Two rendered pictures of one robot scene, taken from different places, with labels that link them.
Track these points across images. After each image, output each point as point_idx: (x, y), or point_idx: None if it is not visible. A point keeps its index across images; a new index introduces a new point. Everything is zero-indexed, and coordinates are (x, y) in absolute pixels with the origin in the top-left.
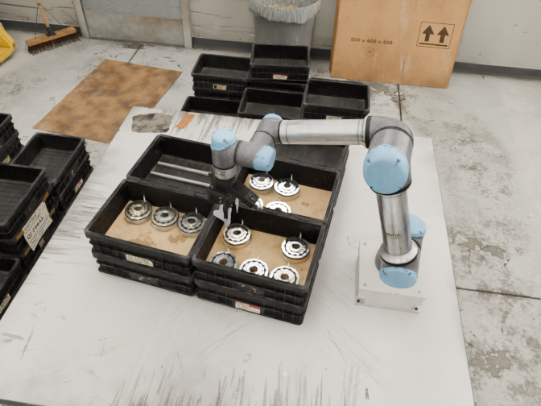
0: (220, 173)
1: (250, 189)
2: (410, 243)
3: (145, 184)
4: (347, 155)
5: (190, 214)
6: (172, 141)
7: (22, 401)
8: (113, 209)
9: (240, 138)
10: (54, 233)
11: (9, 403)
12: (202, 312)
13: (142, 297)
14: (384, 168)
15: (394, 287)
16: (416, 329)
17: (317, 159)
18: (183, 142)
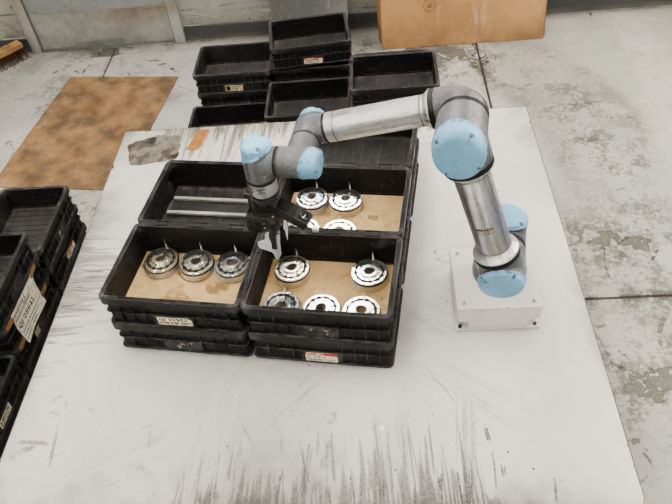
0: (259, 192)
1: None
2: (509, 238)
3: (164, 226)
4: (417, 147)
5: (228, 254)
6: (188, 166)
7: None
8: (128, 264)
9: None
10: (57, 310)
11: None
12: (265, 374)
13: (185, 369)
14: (456, 148)
15: (500, 296)
16: (538, 348)
17: (379, 159)
18: (202, 165)
